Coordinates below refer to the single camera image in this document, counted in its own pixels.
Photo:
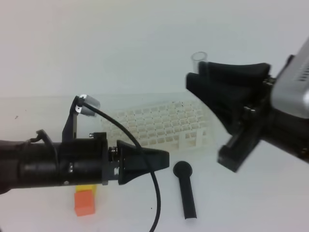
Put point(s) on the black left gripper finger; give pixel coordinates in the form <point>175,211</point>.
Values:
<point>132,163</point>

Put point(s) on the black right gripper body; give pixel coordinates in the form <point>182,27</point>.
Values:
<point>284,131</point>

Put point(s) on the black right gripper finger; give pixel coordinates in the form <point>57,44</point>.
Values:
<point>238,74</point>
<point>234,105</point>

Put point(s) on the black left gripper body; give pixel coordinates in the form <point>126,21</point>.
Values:
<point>87,161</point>

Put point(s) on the clear glass test tube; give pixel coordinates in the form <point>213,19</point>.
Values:
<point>200,63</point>

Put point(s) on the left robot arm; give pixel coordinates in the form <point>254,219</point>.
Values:
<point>39,162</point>

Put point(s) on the white test tube rack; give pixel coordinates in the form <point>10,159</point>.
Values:
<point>177,125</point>

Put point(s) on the yellow foam cube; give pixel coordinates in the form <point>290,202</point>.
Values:
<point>93,188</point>

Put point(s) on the orange foam cube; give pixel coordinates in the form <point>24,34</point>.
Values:
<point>84,203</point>

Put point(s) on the black plastic scoop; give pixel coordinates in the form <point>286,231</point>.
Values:
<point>183,171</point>

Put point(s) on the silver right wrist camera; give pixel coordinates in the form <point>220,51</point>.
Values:
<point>290,93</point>

